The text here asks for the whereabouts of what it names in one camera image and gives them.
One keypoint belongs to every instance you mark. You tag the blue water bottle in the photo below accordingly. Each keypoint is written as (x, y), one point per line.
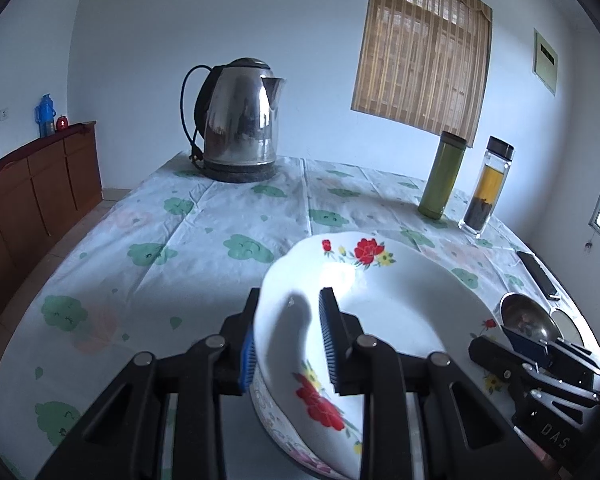
(45, 116)

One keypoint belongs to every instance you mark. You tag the dark kettle base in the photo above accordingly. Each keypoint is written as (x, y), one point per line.
(237, 174)

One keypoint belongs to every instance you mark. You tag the glass tea bottle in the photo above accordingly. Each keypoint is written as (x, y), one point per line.
(485, 195)

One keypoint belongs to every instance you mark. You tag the green thermos bottle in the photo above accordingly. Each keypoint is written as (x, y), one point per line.
(440, 180)

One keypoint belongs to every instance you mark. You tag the black smartphone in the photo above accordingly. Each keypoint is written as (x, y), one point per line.
(537, 274)

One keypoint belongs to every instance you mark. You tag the wall electrical panel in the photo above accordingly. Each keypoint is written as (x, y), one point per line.
(545, 60)

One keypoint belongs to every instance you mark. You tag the stainless steel electric kettle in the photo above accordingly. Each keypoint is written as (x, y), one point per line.
(240, 115)

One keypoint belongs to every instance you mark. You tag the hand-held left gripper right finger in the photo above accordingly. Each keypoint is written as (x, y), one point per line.
(330, 340)

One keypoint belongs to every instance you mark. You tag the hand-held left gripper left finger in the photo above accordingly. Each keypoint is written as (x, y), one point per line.
(247, 360)

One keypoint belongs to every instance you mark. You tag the bamboo window blind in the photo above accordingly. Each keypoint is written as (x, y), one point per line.
(420, 50)

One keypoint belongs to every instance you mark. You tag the pink floral rim plate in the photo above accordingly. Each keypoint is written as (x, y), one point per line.
(280, 430)

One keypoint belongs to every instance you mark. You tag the brown wooden sideboard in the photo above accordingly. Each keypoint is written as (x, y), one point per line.
(25, 195)

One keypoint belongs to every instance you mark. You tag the green cloud print tablecloth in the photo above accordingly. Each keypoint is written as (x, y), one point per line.
(180, 270)

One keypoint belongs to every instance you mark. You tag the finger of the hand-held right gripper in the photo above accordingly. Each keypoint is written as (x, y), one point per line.
(527, 349)
(497, 357)

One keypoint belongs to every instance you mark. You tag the small red apple ornament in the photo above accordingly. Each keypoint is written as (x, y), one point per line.
(61, 122)

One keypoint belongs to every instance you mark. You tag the red flower white plate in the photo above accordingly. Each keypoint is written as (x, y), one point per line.
(405, 300)

